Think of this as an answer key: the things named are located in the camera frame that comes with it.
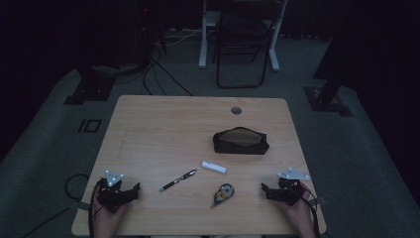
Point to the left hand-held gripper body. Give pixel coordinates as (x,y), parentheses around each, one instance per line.
(110,198)

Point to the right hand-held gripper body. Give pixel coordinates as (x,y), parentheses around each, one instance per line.
(289,195)

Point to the black pen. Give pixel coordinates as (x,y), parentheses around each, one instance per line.
(178,180)

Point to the correction tape dispenser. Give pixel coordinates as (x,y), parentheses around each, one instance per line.
(223,194)

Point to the black pencil case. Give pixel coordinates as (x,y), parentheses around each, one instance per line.
(240,141)

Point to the white eraser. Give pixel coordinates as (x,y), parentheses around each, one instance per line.
(214,167)

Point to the person's left hand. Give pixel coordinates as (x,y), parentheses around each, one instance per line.
(107,218)

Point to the person's right hand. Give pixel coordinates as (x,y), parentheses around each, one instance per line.
(298,213)

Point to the grey tape strip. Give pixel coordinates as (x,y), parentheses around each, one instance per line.
(322,201)
(81,205)

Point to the grey round stand base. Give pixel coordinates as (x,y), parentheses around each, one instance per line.
(115,69)

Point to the black folding chair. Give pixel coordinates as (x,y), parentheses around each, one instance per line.
(242,23)

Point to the black stand with base plate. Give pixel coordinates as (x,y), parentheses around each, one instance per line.
(327,99)
(89,89)

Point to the white desk frame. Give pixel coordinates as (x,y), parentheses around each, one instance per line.
(204,39)

